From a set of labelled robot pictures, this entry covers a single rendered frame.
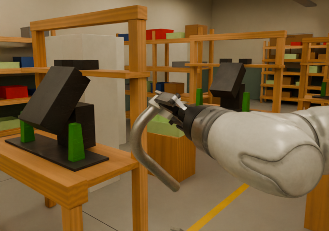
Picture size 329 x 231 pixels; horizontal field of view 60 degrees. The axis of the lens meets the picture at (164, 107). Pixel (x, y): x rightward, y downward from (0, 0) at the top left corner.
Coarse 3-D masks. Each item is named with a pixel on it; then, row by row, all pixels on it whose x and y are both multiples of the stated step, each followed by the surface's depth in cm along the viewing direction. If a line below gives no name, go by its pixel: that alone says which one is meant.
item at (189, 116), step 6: (180, 108) 57; (192, 108) 55; (198, 108) 54; (204, 108) 53; (180, 114) 58; (186, 114) 55; (192, 114) 53; (186, 120) 54; (192, 120) 52; (186, 126) 54; (186, 132) 54
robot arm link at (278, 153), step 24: (216, 120) 46; (240, 120) 42; (264, 120) 40; (288, 120) 40; (216, 144) 43; (240, 144) 39; (264, 144) 36; (288, 144) 35; (312, 144) 35; (240, 168) 39; (264, 168) 36; (288, 168) 34; (312, 168) 35; (288, 192) 35
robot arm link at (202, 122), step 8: (200, 112) 52; (208, 112) 50; (216, 112) 48; (224, 112) 48; (200, 120) 50; (208, 120) 48; (192, 128) 51; (200, 128) 49; (208, 128) 47; (192, 136) 51; (200, 136) 48; (200, 144) 49; (208, 152) 48
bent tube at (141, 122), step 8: (144, 112) 72; (152, 112) 72; (136, 120) 72; (144, 120) 71; (136, 128) 71; (136, 136) 71; (136, 144) 72; (136, 152) 72; (144, 152) 74; (144, 160) 74; (152, 160) 75; (152, 168) 75; (160, 168) 77; (160, 176) 77; (168, 176) 78; (168, 184) 79; (176, 184) 80
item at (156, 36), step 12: (120, 36) 679; (156, 36) 612; (168, 36) 593; (180, 36) 572; (156, 48) 620; (168, 48) 653; (156, 60) 624; (168, 60) 658; (156, 72) 629; (168, 72) 663; (156, 84) 630; (168, 84) 614; (180, 84) 619; (204, 96) 581
